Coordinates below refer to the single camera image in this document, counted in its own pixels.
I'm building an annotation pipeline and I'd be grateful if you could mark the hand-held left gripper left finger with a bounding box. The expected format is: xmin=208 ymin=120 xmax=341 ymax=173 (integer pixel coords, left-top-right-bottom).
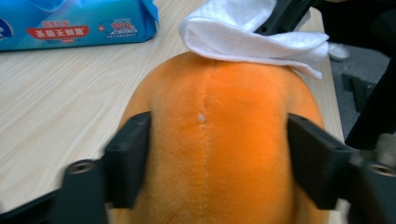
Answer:
xmin=104 ymin=110 xmax=152 ymax=209

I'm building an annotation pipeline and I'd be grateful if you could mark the orange round plush toy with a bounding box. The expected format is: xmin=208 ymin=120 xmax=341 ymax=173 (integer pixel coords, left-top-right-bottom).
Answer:
xmin=110 ymin=50 xmax=331 ymax=224

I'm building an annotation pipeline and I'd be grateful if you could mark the white round dish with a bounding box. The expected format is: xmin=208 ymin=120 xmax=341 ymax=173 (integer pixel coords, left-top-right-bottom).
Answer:
xmin=327 ymin=41 xmax=351 ymax=62

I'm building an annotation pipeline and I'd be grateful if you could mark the white wet wipe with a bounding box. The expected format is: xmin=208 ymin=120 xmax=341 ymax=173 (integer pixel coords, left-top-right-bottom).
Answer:
xmin=178 ymin=0 xmax=331 ymax=80

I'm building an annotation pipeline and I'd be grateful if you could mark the black stand base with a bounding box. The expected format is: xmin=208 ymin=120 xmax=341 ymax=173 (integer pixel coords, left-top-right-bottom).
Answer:
xmin=340 ymin=72 xmax=376 ymax=114

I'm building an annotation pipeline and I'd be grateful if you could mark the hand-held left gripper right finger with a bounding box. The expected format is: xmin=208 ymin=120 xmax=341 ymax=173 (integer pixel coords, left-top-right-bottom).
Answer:
xmin=287 ymin=112 xmax=360 ymax=210

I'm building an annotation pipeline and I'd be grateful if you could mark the blue wet wipes pack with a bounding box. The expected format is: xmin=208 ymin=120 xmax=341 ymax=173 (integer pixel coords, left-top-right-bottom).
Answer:
xmin=0 ymin=0 xmax=160 ymax=52

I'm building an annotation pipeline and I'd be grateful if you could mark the dark slanted bar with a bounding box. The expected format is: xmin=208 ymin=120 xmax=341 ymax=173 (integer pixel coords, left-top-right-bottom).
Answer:
xmin=345 ymin=54 xmax=396 ymax=151

